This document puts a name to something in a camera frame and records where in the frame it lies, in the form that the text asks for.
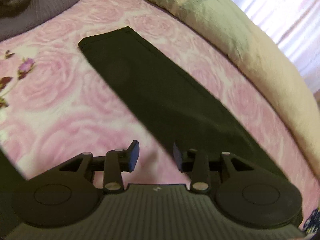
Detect black trousers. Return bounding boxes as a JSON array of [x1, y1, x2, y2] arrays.
[[78, 27, 284, 176]]

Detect pink rose bed sheet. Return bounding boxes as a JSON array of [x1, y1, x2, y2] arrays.
[[1, 0, 319, 217]]

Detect navy floral storage bag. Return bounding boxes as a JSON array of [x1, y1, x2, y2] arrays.
[[303, 207, 320, 235]]

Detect cream grey leaf quilt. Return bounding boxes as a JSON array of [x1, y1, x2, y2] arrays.
[[148, 0, 319, 176]]

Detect white window curtain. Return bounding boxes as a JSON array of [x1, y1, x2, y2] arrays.
[[232, 0, 319, 93]]

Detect grey purple garment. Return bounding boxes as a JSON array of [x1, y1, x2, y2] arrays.
[[1, 0, 80, 41]]

